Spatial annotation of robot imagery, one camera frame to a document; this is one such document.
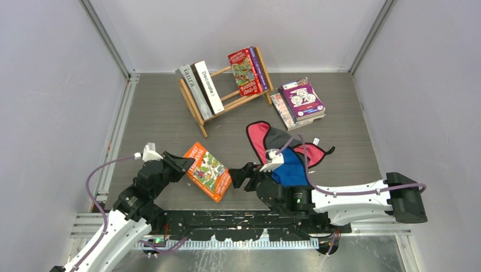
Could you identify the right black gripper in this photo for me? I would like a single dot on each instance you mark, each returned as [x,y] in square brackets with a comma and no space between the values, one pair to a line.
[248,170]

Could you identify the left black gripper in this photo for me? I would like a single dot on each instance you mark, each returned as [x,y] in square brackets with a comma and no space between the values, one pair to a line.
[180,165]

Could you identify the orange 78-Storey Treehouse book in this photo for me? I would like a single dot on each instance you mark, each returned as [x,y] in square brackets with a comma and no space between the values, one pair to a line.
[207,172]

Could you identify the wooden book rack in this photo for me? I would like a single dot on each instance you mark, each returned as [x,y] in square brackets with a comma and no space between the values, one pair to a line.
[230,101]

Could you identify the purple illustrated book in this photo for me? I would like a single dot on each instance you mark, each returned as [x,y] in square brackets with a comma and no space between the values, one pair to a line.
[302,101]

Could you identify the grey Iantra book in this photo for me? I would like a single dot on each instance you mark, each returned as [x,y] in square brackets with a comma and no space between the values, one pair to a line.
[187,74]

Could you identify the white Decorate Furniture book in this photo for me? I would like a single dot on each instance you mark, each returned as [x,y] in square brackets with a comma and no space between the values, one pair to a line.
[209,87]

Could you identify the red white illustrated book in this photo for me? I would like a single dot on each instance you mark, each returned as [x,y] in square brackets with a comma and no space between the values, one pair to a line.
[244,73]

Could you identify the purple 52-Storey Treehouse book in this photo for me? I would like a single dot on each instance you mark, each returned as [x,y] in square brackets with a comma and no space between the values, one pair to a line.
[256,61]

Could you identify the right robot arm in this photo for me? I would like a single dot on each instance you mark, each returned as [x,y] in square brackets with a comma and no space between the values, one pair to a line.
[396,196]

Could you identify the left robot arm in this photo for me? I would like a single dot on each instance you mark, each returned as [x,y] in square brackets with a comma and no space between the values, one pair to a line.
[133,215]

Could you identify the red grey cloth bib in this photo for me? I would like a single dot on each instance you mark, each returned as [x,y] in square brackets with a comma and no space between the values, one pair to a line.
[262,137]

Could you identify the blue oven mitt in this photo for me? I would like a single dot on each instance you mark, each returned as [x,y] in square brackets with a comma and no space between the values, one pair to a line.
[292,172]

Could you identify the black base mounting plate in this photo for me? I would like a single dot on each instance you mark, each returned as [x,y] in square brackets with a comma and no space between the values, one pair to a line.
[241,225]

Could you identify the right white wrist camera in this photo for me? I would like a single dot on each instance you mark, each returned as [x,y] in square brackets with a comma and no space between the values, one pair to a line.
[275,159]

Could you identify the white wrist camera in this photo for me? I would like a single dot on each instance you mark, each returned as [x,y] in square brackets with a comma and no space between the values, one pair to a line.
[275,159]
[149,153]

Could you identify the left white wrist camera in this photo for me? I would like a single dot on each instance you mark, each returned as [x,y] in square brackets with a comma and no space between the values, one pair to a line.
[149,153]

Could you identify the slotted cable duct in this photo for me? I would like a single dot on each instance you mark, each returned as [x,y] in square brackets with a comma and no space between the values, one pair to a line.
[262,244]

